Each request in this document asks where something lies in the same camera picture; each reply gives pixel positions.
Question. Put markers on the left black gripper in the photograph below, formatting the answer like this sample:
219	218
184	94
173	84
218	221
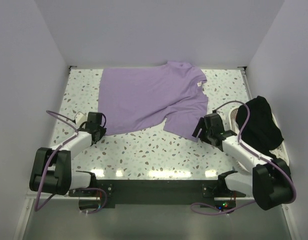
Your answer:
102	132

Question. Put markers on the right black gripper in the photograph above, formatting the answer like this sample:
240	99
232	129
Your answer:
201	124

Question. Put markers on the purple t shirt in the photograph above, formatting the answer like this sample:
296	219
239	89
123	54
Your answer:
134	99

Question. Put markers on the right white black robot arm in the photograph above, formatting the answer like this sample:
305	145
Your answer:
240	182

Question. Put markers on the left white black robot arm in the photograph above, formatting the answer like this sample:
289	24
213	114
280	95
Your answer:
52	168

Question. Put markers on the black t shirt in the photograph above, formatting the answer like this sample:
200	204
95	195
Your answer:
261	132

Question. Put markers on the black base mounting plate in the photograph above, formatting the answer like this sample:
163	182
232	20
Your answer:
153	192

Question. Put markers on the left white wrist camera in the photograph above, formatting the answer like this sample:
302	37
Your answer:
80	118

